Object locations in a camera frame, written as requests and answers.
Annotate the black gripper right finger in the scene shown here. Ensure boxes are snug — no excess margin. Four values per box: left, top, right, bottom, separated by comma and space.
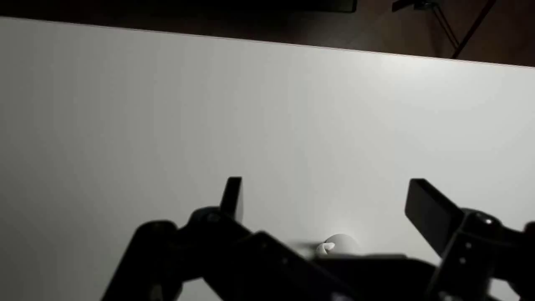
403, 178, 535, 301

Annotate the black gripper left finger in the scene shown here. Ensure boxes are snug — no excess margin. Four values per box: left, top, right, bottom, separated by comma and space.
100, 176, 358, 301

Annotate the white mug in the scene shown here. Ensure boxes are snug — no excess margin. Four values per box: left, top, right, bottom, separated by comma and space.
312, 233, 363, 262

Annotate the black tripod stand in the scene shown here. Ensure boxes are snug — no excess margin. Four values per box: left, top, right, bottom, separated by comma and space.
389, 0, 498, 61

